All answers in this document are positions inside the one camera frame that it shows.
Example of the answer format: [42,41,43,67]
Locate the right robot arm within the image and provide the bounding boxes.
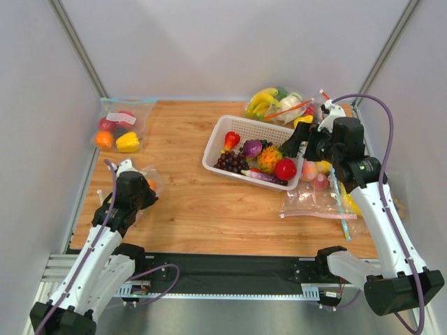
[282,117,445,315]

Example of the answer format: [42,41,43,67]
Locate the fake red strawberry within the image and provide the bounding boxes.
[224,131,240,151]

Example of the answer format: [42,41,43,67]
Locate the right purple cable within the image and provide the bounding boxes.
[316,93,427,334]

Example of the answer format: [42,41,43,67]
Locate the fake purple onion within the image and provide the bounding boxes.
[242,140,263,158]

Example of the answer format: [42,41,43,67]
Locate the blue zip bag right side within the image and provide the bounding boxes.
[298,161,362,241]

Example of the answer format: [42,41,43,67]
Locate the fake purple eggplant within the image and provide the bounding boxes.
[241,170,288,186]

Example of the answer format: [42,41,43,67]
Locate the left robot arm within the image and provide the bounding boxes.
[29,170,158,334]

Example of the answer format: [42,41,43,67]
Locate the orange zip bag with bananas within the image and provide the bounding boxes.
[242,87,316,126]

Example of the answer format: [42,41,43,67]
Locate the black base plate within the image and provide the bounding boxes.
[112,244,346,297]

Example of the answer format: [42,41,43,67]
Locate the fake banana bunch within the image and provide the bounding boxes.
[244,88,280,121]

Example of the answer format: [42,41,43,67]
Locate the blue zip bag with fruit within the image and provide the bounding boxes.
[92,98,156,153]

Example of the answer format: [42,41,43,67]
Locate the purple cable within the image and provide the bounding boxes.
[33,158,181,335]
[316,93,427,334]

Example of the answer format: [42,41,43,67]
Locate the fake yellow bell pepper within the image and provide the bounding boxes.
[115,131,140,153]

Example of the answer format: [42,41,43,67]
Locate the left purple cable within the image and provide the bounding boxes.
[33,158,181,335]

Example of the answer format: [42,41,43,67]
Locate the fake orange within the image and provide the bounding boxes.
[94,131,115,150]

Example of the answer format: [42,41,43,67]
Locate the fake grape bunch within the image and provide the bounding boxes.
[214,151,249,174]

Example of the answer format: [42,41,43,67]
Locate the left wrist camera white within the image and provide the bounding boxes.
[116,158,137,177]

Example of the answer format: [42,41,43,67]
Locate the fake red apple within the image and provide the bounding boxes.
[274,158,297,181]

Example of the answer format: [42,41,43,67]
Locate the bag of nuts right edge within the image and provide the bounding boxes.
[393,196,409,221]

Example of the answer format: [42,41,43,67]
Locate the red zip bag with vegetables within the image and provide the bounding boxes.
[293,89,329,128]

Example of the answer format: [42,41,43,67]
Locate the polka dot zip bag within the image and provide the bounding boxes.
[91,165,164,226]

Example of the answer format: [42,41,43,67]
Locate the white plastic basket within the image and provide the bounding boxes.
[202,115,304,191]

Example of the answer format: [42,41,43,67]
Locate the fake pineapple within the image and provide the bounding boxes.
[256,145,284,174]

